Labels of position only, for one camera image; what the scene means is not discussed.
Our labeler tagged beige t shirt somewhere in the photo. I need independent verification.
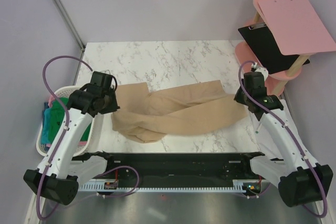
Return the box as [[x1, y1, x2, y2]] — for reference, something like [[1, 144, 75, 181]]
[[111, 80, 247, 143]]

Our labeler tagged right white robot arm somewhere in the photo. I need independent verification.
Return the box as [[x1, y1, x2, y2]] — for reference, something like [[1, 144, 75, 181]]
[[234, 71, 333, 207]]

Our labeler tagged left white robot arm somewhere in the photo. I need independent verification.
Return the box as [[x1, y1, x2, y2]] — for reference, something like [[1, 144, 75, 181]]
[[23, 71, 119, 206]]

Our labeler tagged pink two-tier side table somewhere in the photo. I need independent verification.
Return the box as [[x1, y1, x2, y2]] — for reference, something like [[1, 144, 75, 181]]
[[235, 0, 302, 96]]

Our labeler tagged green t shirt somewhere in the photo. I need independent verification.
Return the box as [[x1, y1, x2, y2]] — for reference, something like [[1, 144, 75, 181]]
[[48, 97, 91, 144]]

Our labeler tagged white plastic laundry basket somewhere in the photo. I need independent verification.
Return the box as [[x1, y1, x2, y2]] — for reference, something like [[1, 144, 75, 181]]
[[35, 85, 97, 156]]

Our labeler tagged white paper sheet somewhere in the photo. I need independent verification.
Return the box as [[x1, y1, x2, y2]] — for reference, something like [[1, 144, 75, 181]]
[[256, 98, 292, 162]]

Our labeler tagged black clipboard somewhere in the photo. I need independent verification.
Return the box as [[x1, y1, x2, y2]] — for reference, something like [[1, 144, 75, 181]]
[[238, 23, 299, 74]]

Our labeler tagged blue t shirt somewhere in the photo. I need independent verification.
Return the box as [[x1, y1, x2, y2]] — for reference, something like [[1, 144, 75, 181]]
[[40, 108, 51, 144]]

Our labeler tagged pink paper sheet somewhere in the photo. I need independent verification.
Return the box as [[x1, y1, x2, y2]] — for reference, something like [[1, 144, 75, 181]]
[[258, 0, 335, 56]]

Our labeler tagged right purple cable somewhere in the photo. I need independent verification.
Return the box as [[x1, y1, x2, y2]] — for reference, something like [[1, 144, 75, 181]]
[[238, 60, 329, 218]]

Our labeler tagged purple cable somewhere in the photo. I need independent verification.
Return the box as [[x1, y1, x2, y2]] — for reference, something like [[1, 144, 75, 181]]
[[238, 60, 329, 218], [36, 55, 94, 221]]

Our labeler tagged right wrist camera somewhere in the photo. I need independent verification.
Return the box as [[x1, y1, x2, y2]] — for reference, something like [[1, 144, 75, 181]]
[[251, 62, 269, 81]]

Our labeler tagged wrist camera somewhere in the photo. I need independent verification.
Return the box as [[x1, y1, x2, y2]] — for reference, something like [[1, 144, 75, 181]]
[[251, 62, 269, 81], [101, 70, 111, 75]]

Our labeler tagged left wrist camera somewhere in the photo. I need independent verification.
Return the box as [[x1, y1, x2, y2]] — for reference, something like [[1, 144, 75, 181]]
[[101, 70, 111, 75]]

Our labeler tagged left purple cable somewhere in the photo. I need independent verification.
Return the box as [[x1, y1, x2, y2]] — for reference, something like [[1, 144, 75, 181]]
[[36, 55, 94, 221]]

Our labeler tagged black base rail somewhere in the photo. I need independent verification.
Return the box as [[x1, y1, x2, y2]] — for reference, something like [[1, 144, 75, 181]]
[[78, 150, 274, 188]]

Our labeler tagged white slotted cable duct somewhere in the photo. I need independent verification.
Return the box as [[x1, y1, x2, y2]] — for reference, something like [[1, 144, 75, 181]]
[[79, 178, 259, 193]]

